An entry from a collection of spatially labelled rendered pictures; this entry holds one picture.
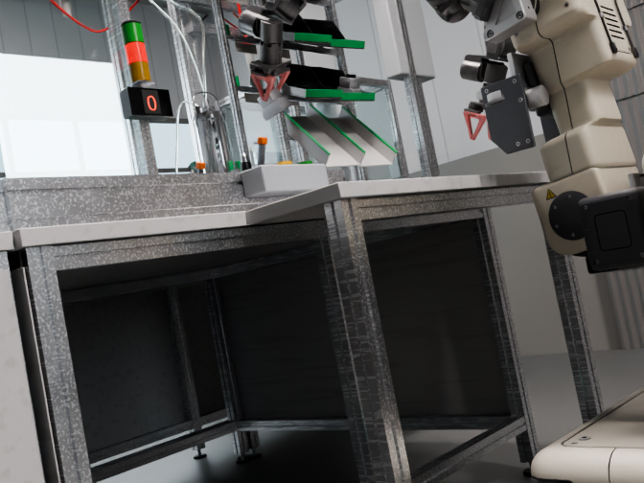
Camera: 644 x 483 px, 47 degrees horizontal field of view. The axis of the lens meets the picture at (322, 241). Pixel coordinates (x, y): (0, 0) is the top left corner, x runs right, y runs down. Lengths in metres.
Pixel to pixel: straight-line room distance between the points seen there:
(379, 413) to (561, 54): 0.84
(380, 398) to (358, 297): 0.19
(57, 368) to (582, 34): 1.20
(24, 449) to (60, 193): 0.45
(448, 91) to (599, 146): 3.38
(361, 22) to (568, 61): 3.88
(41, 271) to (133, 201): 0.27
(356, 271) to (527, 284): 3.40
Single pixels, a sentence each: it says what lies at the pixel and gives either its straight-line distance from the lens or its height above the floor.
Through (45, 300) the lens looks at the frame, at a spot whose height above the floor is 0.74.
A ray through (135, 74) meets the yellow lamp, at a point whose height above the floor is 1.28.
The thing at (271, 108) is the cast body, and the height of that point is 1.15.
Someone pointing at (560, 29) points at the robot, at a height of 1.11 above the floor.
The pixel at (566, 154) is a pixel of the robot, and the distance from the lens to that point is 1.64.
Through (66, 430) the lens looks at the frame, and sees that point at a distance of 1.28.
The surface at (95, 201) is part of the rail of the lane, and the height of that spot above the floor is 0.91.
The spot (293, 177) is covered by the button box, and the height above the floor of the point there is 0.93.
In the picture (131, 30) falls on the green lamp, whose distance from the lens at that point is 1.97.
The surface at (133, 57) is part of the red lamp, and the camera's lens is 1.95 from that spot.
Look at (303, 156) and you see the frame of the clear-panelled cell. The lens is 2.96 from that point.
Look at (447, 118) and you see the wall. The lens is 4.97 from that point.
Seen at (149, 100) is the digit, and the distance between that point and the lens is 1.92.
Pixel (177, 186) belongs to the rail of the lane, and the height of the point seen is 0.94.
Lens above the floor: 0.69
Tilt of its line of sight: 3 degrees up
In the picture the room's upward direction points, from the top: 11 degrees counter-clockwise
